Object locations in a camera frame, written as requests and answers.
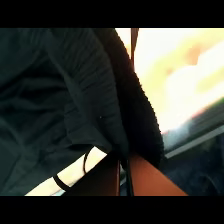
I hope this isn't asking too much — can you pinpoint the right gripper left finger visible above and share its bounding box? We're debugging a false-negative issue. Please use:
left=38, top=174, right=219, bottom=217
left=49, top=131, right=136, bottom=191
left=64, top=152, right=121, bottom=197

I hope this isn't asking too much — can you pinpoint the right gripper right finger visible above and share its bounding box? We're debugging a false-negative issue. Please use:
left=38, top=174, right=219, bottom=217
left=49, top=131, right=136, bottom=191
left=127, top=153, right=188, bottom=197

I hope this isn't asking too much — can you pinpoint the black garment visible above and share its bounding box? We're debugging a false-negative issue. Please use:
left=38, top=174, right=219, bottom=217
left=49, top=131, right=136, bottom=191
left=0, top=28, right=166, bottom=197

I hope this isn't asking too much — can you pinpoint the silver frame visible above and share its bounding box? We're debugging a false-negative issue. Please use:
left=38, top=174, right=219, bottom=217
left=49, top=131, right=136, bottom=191
left=164, top=124, right=224, bottom=160

